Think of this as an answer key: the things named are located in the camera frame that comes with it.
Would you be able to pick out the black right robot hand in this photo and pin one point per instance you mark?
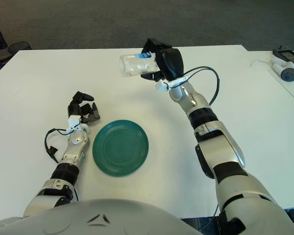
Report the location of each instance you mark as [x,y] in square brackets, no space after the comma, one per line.
[171,62]

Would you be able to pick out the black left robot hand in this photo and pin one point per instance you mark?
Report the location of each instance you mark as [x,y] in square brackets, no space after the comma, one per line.
[74,107]

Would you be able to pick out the clear plastic bottle blue cap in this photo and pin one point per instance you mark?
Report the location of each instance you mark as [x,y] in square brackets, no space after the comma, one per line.
[134,64]

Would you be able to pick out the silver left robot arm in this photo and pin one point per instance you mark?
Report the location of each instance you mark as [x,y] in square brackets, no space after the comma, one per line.
[73,149]

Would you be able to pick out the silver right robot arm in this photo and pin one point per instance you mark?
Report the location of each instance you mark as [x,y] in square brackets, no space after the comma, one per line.
[218,149]

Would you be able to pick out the green ribbed plate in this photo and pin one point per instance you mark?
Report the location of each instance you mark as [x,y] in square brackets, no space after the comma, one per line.
[120,149]

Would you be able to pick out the silver robot torso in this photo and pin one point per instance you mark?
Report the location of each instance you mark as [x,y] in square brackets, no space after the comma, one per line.
[88,218]

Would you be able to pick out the white grey handheld controller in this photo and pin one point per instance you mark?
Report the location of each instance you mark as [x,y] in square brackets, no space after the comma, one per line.
[287,73]

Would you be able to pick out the left white wrist bracket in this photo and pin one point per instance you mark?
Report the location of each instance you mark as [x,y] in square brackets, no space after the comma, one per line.
[73,121]

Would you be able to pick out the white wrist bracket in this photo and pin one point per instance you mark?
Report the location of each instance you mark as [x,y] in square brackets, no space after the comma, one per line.
[161,86]
[73,121]

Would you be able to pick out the right white wrist bracket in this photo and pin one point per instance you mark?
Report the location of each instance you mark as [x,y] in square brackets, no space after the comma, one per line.
[161,86]

